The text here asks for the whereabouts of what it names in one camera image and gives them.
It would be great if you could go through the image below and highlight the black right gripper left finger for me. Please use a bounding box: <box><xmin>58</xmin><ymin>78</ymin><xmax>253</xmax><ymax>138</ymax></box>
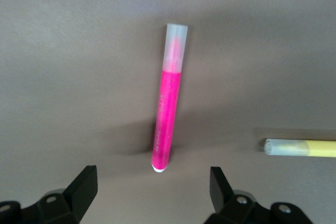
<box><xmin>0</xmin><ymin>165</ymin><xmax>98</xmax><ymax>224</ymax></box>

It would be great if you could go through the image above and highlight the pink highlighter marker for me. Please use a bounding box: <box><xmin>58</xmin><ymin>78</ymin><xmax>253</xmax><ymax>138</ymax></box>
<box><xmin>151</xmin><ymin>23</ymin><xmax>189</xmax><ymax>174</ymax></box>

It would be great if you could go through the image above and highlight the yellow highlighter marker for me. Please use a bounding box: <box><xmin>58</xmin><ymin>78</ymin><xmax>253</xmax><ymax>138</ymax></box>
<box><xmin>264</xmin><ymin>138</ymin><xmax>336</xmax><ymax>158</ymax></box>

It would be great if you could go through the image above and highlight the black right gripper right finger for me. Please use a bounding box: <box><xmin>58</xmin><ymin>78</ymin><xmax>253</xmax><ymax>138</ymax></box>
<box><xmin>204</xmin><ymin>166</ymin><xmax>312</xmax><ymax>224</ymax></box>

